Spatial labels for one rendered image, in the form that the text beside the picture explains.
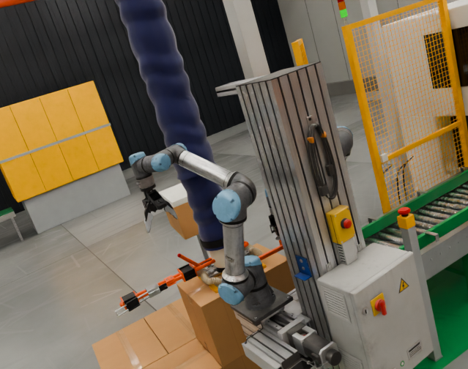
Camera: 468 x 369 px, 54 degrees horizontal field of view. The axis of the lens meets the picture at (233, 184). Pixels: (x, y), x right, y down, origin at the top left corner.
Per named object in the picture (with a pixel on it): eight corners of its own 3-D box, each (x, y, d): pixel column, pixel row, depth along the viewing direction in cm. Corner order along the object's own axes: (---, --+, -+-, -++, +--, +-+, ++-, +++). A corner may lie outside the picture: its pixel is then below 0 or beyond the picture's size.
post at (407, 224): (433, 351, 295) (404, 211, 268) (443, 356, 289) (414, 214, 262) (426, 356, 292) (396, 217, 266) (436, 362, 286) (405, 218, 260)
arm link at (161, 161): (173, 147, 198) (154, 151, 204) (156, 156, 189) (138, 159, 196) (179, 164, 200) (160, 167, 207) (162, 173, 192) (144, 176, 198)
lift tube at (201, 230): (228, 230, 282) (173, 64, 254) (245, 238, 262) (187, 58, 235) (198, 245, 274) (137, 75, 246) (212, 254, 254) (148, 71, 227)
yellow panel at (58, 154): (124, 188, 1062) (83, 84, 996) (136, 192, 984) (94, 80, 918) (27, 228, 964) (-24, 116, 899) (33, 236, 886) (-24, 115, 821)
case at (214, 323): (272, 294, 314) (256, 242, 304) (307, 315, 279) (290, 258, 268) (196, 337, 292) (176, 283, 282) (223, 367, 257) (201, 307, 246)
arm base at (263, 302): (282, 297, 212) (276, 279, 210) (256, 314, 206) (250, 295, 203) (264, 288, 225) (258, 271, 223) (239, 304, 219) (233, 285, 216)
